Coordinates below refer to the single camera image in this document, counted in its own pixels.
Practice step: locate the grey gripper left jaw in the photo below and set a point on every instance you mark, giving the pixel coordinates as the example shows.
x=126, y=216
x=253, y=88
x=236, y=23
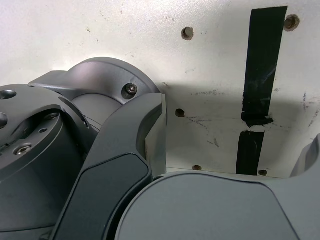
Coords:
x=112, y=175

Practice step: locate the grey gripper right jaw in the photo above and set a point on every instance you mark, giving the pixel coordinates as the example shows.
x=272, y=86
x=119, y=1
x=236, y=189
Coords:
x=212, y=212

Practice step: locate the black tape strip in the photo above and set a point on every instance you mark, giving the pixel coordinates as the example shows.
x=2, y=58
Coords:
x=265, y=62

